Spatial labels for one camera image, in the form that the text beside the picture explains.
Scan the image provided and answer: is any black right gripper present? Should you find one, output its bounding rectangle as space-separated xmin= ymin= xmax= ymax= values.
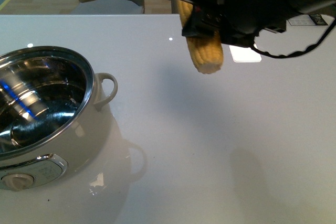
xmin=165 ymin=0 xmax=297 ymax=49

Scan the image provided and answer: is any yellow corn cob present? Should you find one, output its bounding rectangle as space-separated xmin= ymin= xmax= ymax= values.
xmin=176 ymin=0 xmax=224 ymax=74

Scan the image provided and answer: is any beige electric cooking pot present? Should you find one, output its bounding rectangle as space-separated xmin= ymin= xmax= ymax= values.
xmin=1 ymin=46 xmax=118 ymax=191

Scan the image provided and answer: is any table corner label sticker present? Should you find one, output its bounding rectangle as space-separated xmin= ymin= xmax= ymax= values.
xmin=288 ymin=14 xmax=328 ymax=26

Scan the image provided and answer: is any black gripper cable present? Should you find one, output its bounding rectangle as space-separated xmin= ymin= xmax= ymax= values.
xmin=249 ymin=16 xmax=336 ymax=59

